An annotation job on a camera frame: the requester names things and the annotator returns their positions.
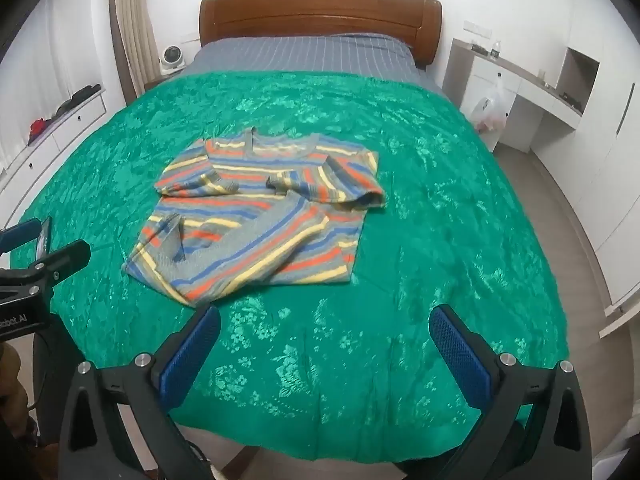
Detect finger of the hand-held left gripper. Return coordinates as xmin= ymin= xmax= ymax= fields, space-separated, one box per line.
xmin=0 ymin=218 xmax=43 ymax=256
xmin=32 ymin=240 xmax=92 ymax=286

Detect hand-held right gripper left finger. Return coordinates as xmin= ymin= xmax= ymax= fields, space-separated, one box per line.
xmin=59 ymin=304 xmax=222 ymax=480

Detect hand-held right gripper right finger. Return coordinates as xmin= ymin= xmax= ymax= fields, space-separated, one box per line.
xmin=429 ymin=303 xmax=593 ymax=480

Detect striped knit sweater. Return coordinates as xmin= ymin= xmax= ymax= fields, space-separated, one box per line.
xmin=122 ymin=127 xmax=388 ymax=309

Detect person's left hand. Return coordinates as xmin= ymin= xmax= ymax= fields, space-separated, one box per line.
xmin=0 ymin=345 xmax=31 ymax=441

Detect smartphone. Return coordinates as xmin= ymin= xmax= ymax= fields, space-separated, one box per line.
xmin=36 ymin=216 xmax=54 ymax=263

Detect green velvet blanket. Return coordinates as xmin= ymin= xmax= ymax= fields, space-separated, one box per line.
xmin=10 ymin=70 xmax=571 ymax=461

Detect white drawer cabinet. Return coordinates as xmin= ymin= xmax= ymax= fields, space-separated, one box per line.
xmin=0 ymin=85 xmax=108 ymax=231

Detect red cloth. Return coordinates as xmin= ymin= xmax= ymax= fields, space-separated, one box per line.
xmin=27 ymin=117 xmax=56 ymax=143

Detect black cloth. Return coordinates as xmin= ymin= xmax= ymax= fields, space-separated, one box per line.
xmin=52 ymin=83 xmax=102 ymax=117

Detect white sheer curtain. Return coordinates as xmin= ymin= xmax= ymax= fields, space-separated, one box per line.
xmin=0 ymin=0 xmax=121 ymax=136

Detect brown nightstand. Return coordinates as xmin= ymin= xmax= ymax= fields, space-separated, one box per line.
xmin=144 ymin=74 xmax=183 ymax=92

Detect small white fan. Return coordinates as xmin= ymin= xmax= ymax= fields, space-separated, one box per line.
xmin=159 ymin=46 xmax=187 ymax=76

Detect beige curtain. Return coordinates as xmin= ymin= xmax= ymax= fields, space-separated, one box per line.
xmin=109 ymin=0 xmax=168 ymax=101

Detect white plastic bag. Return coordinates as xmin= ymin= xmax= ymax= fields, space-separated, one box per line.
xmin=470 ymin=82 xmax=514 ymax=136

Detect white wardrobe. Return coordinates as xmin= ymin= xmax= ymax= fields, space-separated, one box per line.
xmin=550 ymin=0 xmax=640 ymax=321

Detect white desk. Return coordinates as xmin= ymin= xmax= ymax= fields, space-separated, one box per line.
xmin=442 ymin=37 xmax=601 ymax=153

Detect grey striped bed sheet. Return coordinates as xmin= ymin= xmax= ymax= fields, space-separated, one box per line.
xmin=182 ymin=34 xmax=446 ymax=98

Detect wooden bed headboard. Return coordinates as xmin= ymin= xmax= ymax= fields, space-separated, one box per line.
xmin=198 ymin=0 xmax=444 ymax=71

